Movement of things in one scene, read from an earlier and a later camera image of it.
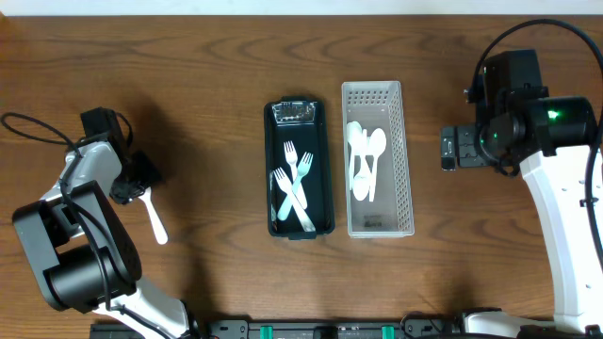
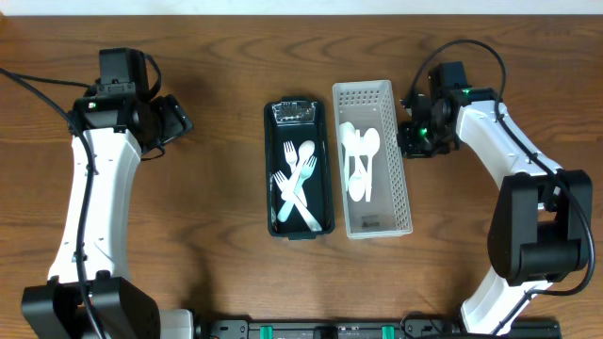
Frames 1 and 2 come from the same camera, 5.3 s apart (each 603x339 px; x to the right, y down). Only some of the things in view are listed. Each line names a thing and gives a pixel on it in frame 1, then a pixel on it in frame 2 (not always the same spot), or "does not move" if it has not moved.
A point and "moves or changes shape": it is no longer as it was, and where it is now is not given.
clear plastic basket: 376,168 does not move
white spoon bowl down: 362,182 moves or changes shape
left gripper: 133,178 to 176,121
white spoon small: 354,137 moves or changes shape
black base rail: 309,329 does not move
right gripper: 464,139 to 409,148
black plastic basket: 301,121 does not move
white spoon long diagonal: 377,144 moves or changes shape
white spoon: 160,232 to 306,151
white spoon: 362,185 moves or changes shape
